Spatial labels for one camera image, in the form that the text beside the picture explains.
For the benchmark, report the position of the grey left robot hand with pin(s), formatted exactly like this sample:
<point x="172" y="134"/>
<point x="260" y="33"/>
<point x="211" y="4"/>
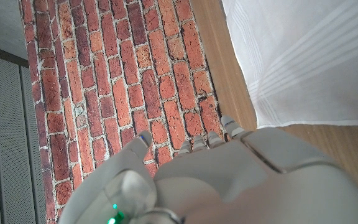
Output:
<point x="228" y="180"/>

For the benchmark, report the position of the white handkerchief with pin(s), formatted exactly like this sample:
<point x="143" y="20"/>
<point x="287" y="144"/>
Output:
<point x="306" y="62"/>

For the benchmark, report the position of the red brick print backdrop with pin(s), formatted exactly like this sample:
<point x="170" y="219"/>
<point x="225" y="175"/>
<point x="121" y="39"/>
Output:
<point x="120" y="77"/>

